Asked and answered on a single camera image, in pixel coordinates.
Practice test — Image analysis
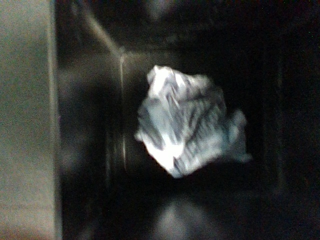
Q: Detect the white paper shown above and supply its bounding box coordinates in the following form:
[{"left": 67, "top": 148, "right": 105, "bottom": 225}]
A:
[{"left": 135, "top": 65, "right": 252, "bottom": 179}]

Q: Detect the black square bin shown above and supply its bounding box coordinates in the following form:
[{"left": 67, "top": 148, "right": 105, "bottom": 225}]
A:
[{"left": 53, "top": 0, "right": 320, "bottom": 240}]

